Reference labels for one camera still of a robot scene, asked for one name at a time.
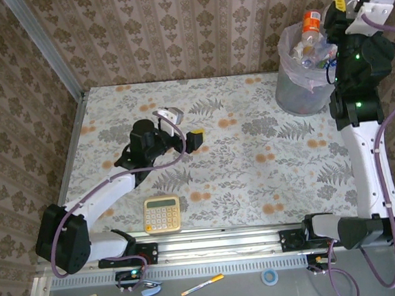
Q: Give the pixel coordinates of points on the blue stapler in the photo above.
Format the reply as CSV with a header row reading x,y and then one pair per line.
x,y
151,290

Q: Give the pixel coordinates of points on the translucent plastic bin liner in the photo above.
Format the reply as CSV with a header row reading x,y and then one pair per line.
x,y
285,53

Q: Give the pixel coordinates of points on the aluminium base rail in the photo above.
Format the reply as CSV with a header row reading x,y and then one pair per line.
x,y
220,244

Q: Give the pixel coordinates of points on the small controller board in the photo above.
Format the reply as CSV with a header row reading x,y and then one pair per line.
x,y
130,274
319,260

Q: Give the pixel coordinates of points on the aluminium side rail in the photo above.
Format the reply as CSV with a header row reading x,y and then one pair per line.
x,y
73,138

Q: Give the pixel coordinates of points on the blue tape roll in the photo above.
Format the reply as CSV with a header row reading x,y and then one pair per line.
x,y
264,278

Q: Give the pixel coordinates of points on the grey translucent waste bin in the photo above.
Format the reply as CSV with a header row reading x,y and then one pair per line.
x,y
293,98

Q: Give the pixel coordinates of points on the yellow white pen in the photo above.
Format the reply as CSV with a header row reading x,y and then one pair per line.
x,y
202,284

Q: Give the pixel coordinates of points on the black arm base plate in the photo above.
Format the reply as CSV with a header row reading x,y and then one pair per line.
x,y
148,254
288,240

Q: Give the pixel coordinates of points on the aluminium corner post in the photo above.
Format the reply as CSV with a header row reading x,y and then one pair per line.
x,y
46,47

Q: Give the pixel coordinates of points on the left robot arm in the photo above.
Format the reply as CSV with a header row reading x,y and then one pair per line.
x,y
98,198

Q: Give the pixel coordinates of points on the beige calculator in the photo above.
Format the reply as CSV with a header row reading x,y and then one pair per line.
x,y
162,217

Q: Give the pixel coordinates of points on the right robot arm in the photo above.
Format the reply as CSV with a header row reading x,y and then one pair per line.
x,y
369,174

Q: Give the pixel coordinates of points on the orange label bottle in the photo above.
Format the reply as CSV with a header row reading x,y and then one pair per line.
x,y
311,23

